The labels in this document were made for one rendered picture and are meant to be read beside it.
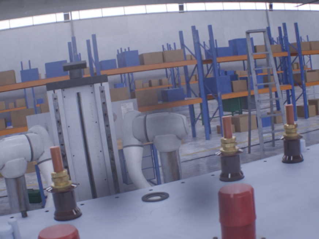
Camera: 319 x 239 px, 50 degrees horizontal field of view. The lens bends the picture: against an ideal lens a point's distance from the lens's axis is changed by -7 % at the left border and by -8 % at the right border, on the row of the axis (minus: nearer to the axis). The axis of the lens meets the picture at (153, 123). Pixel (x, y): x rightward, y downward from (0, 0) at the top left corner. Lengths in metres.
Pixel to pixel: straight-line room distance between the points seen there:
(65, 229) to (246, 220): 0.32
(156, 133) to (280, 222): 1.00
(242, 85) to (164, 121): 8.88
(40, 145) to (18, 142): 0.11
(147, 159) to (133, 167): 3.69
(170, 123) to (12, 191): 0.81
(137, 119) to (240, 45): 8.84
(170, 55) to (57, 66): 2.84
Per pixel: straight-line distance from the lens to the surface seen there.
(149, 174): 5.49
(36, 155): 1.73
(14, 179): 1.74
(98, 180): 2.12
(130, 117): 1.78
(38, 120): 5.77
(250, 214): 0.69
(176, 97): 9.55
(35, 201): 6.24
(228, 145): 1.18
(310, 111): 11.95
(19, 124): 8.80
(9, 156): 1.68
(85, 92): 2.05
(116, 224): 0.96
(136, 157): 1.75
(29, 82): 8.58
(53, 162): 1.03
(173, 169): 1.81
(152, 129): 1.73
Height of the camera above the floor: 1.71
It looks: 7 degrees down
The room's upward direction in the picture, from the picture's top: 8 degrees counter-clockwise
